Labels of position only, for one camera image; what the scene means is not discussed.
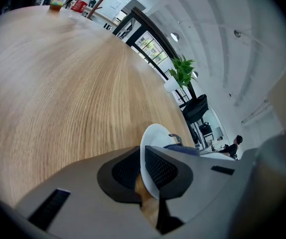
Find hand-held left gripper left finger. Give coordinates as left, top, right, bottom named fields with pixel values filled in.
left=15, top=145, right=158, bottom=238

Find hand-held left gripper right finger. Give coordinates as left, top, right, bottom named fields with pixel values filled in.
left=144, top=145, right=257, bottom=226

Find dark blue cloth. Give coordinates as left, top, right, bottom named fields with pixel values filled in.
left=164, top=132, right=200, bottom=157

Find white round plate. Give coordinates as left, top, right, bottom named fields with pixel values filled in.
left=139, top=123, right=179, bottom=199

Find black office chair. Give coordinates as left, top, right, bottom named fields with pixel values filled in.
left=182, top=93, right=209, bottom=122

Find green plant in white pot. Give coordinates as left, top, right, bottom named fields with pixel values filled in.
left=163, top=55, right=198, bottom=94

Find black framed glass window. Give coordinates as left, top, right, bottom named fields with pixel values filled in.
left=132, top=31, right=169, bottom=65

